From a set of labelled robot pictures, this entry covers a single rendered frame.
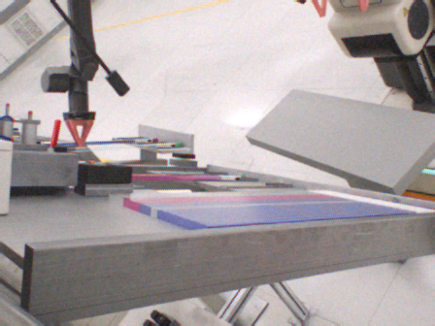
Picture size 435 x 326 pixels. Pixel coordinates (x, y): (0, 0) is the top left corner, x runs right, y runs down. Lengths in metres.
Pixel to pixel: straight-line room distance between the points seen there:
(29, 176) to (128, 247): 0.32
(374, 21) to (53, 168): 0.96
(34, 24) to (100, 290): 8.66
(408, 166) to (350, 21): 0.46
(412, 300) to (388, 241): 1.01
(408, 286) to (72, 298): 1.44
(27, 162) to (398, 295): 1.32
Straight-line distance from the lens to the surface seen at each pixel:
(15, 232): 0.50
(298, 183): 1.10
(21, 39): 8.94
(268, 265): 0.55
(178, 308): 1.22
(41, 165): 0.73
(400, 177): 1.19
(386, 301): 1.75
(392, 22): 1.39
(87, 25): 1.38
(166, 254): 0.46
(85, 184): 0.74
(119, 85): 0.90
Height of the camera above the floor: 1.41
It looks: 30 degrees down
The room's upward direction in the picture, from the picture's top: 36 degrees counter-clockwise
